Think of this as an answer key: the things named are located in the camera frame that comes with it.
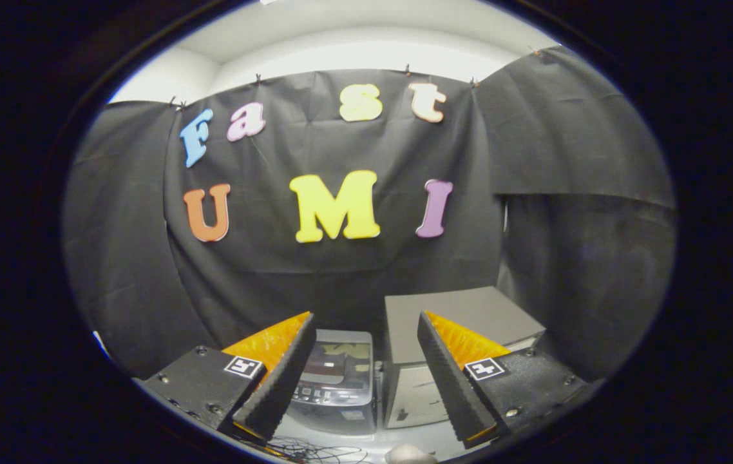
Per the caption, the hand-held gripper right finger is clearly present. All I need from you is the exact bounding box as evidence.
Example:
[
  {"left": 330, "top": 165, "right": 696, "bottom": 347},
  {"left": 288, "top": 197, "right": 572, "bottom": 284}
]
[{"left": 417, "top": 311, "right": 593, "bottom": 450}]

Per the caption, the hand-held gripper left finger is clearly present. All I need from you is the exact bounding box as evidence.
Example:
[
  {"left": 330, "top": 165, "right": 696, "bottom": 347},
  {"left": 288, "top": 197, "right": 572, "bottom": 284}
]
[{"left": 138, "top": 311, "right": 318, "bottom": 445}]

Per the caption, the grey washing machine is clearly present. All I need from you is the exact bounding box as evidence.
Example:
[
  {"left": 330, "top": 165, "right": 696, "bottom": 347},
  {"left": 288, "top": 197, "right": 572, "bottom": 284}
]
[{"left": 286, "top": 329, "right": 381, "bottom": 436}]

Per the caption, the grey cabinet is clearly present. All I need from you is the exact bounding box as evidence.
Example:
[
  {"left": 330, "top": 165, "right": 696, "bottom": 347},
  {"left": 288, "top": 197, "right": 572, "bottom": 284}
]
[{"left": 383, "top": 285, "right": 546, "bottom": 430}]

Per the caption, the pale rounded object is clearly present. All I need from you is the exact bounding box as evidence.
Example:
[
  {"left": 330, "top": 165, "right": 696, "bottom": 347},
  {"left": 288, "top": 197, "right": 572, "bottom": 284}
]
[{"left": 385, "top": 443, "right": 438, "bottom": 464}]

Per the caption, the black backdrop cloth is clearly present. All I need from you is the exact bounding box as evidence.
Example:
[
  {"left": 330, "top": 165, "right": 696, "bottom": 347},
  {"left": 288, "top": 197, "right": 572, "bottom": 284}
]
[{"left": 61, "top": 45, "right": 676, "bottom": 381}]

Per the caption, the tangle of black cables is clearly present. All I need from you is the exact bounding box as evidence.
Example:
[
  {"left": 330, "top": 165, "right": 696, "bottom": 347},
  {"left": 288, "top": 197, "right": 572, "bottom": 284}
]
[{"left": 244, "top": 435, "right": 374, "bottom": 464}]

